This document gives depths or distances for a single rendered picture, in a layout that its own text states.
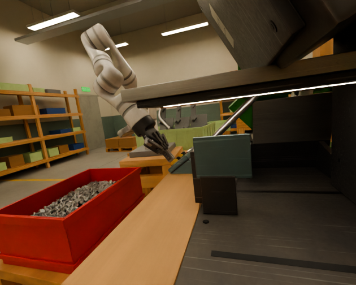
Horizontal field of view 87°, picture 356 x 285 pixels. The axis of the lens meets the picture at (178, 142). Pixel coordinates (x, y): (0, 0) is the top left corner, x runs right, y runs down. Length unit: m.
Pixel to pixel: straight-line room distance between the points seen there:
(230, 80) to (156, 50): 8.35
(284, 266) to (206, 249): 0.09
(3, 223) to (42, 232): 0.10
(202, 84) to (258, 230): 0.23
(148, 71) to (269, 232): 8.38
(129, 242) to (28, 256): 0.27
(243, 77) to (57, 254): 0.45
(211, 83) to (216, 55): 7.68
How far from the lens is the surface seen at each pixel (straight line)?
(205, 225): 0.34
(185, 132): 1.42
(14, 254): 0.58
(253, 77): 0.25
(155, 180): 1.09
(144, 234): 0.34
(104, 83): 0.65
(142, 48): 8.87
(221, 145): 0.32
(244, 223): 0.35
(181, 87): 0.26
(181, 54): 8.20
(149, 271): 0.28
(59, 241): 0.46
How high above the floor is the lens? 1.09
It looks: 9 degrees down
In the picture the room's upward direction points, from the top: 7 degrees counter-clockwise
